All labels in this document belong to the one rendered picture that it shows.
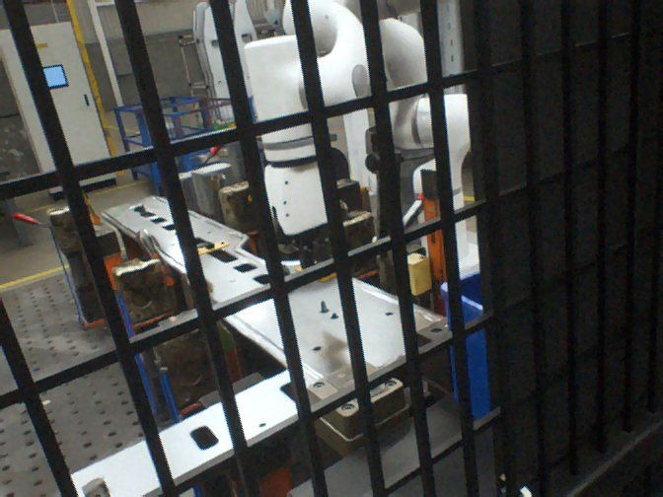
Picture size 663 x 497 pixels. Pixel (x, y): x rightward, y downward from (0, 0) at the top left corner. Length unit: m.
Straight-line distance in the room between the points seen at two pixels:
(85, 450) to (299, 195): 0.75
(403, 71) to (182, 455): 0.89
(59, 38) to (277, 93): 7.22
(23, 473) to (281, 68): 0.94
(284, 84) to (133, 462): 0.48
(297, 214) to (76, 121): 7.18
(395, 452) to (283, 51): 0.49
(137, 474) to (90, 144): 7.39
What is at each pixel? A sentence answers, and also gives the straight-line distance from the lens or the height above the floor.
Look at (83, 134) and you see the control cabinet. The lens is 7.96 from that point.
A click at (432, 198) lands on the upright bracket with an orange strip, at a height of 1.16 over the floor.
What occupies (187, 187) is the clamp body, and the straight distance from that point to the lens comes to 1.87.
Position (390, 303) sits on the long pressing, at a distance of 0.91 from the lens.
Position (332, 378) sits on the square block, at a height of 1.06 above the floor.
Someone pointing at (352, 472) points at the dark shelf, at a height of 1.03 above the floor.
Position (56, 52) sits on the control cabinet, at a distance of 7.93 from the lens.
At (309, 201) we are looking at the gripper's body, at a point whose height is 1.19.
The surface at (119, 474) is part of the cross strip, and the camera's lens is 0.70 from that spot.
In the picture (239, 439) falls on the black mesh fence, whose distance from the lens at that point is 0.20.
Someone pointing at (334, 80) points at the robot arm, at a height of 1.35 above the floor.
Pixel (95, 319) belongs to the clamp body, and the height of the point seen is 0.72.
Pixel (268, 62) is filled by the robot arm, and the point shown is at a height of 1.38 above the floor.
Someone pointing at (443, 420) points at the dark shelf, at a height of 1.03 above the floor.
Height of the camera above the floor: 1.40
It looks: 20 degrees down
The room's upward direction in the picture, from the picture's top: 10 degrees counter-clockwise
